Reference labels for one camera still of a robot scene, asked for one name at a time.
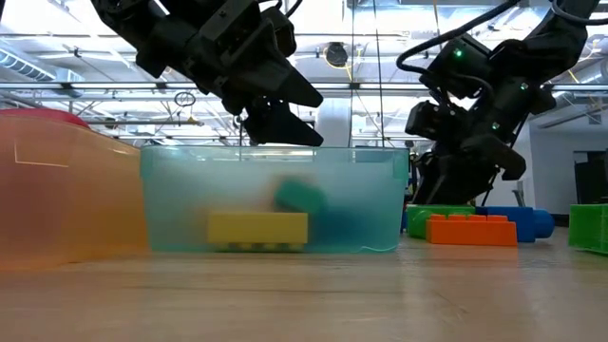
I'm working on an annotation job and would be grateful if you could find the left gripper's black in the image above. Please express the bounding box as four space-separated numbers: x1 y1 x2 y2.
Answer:
142 0 326 147

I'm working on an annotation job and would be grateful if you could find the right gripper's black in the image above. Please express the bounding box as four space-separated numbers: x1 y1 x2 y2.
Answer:
415 94 527 205

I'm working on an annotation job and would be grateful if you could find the orange toy block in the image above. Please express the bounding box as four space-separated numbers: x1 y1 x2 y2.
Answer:
425 213 520 248

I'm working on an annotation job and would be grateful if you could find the big blue round-stud block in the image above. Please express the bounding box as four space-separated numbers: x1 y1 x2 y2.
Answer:
475 205 556 244

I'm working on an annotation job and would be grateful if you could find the dark green toy block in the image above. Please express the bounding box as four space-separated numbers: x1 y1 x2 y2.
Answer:
273 177 330 216

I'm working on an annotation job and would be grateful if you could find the long yellow toy block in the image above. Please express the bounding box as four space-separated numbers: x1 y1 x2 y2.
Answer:
206 211 310 252

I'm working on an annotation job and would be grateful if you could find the blue toy block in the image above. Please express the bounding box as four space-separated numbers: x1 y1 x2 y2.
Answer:
308 208 376 253

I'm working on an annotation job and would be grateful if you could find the pink-red foam die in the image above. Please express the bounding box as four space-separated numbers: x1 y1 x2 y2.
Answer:
0 107 91 130

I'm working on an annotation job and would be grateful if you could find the white building column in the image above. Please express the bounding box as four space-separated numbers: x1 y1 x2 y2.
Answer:
314 98 353 148

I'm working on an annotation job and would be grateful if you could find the teal translucent plastic bin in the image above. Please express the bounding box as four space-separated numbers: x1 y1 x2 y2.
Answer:
140 144 410 255

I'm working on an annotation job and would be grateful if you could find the silver overhead rig bar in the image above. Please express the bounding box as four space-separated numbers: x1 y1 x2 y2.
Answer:
0 81 608 92

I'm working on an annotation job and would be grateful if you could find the orange translucent plastic bin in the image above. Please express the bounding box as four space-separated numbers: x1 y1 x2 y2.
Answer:
0 113 151 272

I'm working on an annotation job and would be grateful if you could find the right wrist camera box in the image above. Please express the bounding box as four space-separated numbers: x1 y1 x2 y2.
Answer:
404 100 450 140

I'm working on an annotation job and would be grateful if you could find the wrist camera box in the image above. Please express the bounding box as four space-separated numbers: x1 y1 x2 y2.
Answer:
262 6 298 59
404 100 450 140

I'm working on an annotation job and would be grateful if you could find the black ceiling cable reel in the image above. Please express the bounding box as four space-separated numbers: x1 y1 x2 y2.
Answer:
324 41 351 69

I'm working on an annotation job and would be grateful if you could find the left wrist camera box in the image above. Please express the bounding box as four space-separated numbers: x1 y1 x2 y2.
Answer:
262 6 298 59

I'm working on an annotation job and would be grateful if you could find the silver ventilation duct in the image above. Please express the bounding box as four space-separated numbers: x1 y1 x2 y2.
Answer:
536 61 608 140
0 47 85 85

